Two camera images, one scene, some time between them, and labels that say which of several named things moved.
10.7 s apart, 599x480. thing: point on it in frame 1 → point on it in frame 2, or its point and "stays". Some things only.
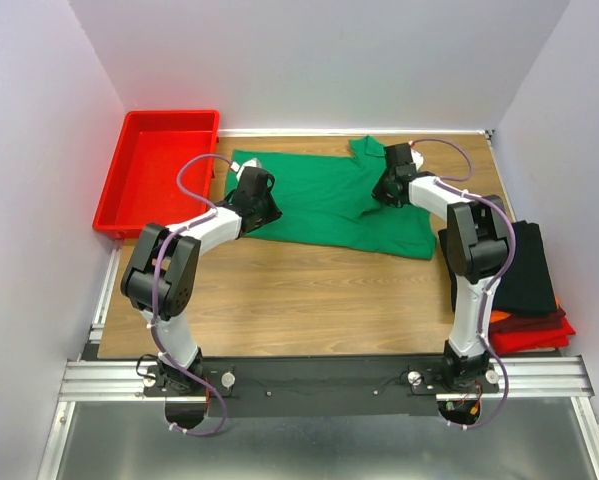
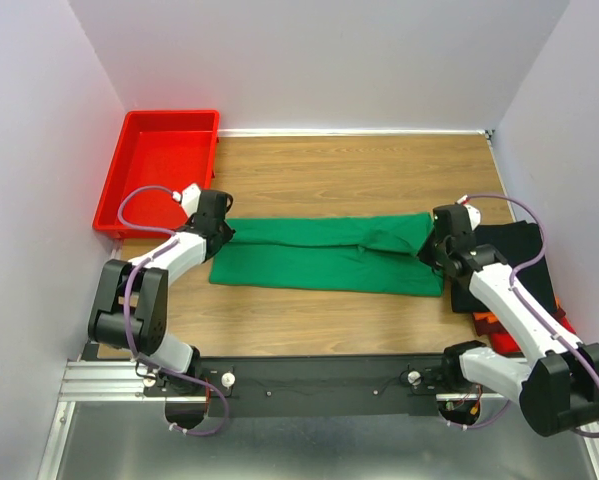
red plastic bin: x=143 y=188 stays
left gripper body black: x=267 y=209 → x=226 y=231
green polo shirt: x=328 y=200 → x=363 y=255
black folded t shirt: x=527 y=286 stays
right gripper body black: x=381 y=191 → x=434 y=249
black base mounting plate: x=330 y=385 stays
